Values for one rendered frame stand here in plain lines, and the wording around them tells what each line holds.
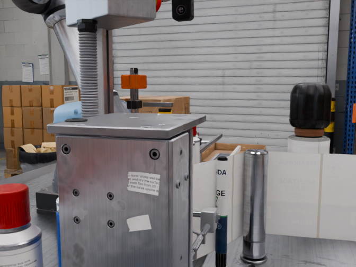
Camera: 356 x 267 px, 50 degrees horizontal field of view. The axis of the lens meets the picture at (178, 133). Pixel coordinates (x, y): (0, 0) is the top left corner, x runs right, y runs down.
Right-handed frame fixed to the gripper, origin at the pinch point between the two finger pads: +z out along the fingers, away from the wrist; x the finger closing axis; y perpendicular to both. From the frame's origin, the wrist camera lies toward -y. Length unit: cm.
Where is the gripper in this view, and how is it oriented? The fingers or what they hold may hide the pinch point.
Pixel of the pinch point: (162, 0)
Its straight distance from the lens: 76.0
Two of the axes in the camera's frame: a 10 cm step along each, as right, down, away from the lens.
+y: -1.4, -7.9, -5.9
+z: -2.3, 6.1, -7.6
